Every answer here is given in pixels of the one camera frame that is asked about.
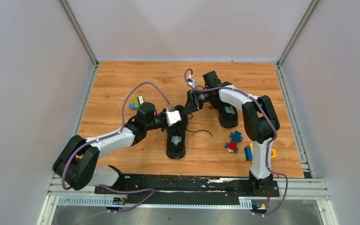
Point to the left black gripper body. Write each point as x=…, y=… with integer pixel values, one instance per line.
x=160, y=122

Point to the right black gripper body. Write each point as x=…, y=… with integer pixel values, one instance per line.
x=198, y=99

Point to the black shoe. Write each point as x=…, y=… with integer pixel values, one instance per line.
x=227, y=114
x=176, y=135

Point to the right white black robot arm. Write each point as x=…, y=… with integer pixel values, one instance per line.
x=260, y=119

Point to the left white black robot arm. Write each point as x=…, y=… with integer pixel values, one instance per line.
x=77, y=163

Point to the green blue white toy blocks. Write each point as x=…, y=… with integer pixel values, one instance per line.
x=137, y=101

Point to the blue red toy block car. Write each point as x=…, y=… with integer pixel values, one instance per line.
x=232, y=145

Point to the yellow blue toy block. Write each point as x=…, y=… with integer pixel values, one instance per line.
x=249, y=152

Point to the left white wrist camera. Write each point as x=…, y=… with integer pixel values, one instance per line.
x=172, y=117

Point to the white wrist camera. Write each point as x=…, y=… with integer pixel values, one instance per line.
x=172, y=117
x=193, y=81

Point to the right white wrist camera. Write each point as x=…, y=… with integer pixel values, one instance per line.
x=193, y=81

